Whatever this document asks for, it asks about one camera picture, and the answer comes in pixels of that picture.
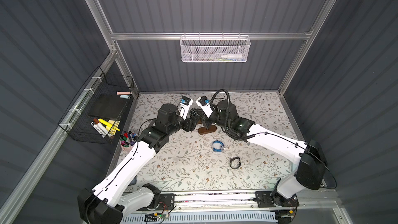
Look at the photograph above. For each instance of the blue white wrist watch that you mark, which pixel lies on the blue white wrist watch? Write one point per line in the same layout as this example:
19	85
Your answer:
217	146

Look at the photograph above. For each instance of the white wire mesh basket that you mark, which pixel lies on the white wire mesh basket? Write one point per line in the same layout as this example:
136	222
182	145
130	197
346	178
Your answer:
208	49

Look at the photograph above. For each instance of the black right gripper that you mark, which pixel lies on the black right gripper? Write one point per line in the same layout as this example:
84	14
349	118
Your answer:
206	116

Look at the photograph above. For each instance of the black slim band watch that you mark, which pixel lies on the black slim band watch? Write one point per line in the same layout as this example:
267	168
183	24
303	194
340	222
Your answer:
235	163

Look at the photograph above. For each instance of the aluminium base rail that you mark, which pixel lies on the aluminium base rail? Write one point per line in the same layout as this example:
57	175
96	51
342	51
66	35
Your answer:
214	200

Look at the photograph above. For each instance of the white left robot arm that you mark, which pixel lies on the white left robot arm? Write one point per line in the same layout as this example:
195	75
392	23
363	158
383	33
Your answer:
93	210

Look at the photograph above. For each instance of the black wire wall basket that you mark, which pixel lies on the black wire wall basket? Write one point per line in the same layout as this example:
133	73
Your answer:
76	121

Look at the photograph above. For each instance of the wooden T-bar watch stand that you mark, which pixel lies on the wooden T-bar watch stand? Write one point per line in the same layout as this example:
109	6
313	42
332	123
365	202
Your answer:
204	130

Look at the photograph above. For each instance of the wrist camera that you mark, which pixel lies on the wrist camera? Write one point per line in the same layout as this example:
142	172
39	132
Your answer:
204	103
184	107

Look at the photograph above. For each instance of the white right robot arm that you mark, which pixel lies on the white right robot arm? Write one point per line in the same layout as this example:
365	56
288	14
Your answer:
310	161

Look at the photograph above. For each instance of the white tube in basket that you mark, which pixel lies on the white tube in basket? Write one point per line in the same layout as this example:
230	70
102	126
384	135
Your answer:
232	56

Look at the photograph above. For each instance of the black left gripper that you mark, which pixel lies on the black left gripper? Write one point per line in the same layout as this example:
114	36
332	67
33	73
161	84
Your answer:
190	122

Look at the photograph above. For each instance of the pink cup with markers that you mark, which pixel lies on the pink cup with markers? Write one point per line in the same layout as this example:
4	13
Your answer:
128	140

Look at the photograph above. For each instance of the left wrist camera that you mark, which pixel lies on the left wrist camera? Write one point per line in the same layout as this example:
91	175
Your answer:
184	107

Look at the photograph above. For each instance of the white marker in basket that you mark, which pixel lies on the white marker in basket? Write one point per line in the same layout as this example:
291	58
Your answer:
98	129

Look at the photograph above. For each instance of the black notebook in basket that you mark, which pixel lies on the black notebook in basket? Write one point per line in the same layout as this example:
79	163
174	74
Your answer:
107	107

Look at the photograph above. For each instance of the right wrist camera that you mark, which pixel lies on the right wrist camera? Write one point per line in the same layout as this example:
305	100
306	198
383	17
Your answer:
204	103

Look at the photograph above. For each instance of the yellow highlighter marker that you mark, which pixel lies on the yellow highlighter marker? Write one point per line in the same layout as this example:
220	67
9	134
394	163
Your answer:
110	125

